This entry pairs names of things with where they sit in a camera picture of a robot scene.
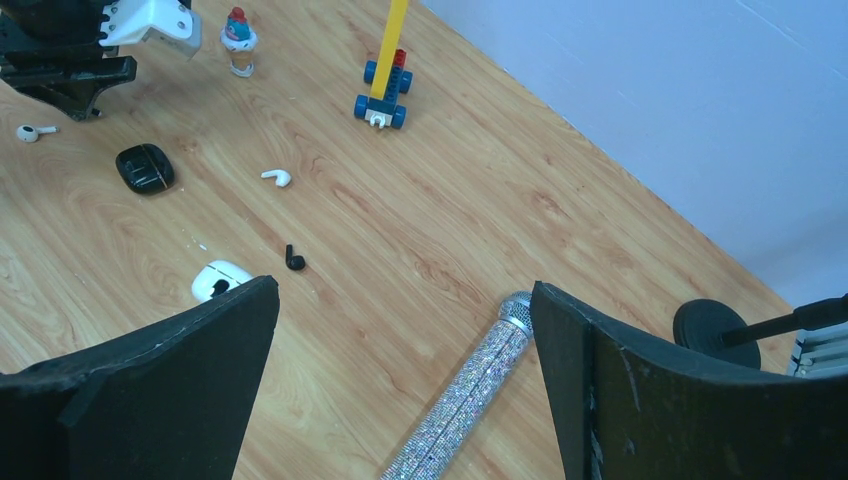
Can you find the yellow blue toy car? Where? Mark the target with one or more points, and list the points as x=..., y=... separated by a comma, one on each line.
x=387, y=76

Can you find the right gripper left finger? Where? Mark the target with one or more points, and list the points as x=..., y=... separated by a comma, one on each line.
x=171, y=400

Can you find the white earbud charging case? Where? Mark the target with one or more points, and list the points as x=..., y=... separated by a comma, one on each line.
x=216, y=278

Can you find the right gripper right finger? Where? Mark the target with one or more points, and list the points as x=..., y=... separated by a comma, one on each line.
x=630, y=405

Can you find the black earbud charging case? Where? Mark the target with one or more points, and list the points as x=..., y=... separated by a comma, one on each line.
x=145, y=169

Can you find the glitter silver microphone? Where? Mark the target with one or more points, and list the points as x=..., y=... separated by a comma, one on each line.
x=429, y=450

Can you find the white earbud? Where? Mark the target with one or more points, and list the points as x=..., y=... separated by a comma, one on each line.
x=30, y=134
x=282, y=178

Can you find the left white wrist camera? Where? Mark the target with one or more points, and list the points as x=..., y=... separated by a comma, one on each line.
x=168, y=21

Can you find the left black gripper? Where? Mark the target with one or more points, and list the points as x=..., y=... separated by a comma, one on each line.
x=51, y=52

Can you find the red microphone on stand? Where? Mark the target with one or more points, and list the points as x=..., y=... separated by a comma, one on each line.
x=714, y=329

